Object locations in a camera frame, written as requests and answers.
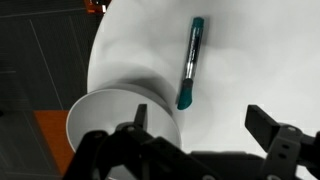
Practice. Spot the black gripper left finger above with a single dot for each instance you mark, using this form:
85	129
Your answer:
133	156

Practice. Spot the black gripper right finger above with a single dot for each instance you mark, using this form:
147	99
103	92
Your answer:
286	150

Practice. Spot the green marker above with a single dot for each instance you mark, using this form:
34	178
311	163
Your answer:
191	60

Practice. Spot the white bowl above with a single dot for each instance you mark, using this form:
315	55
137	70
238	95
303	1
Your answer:
106	106

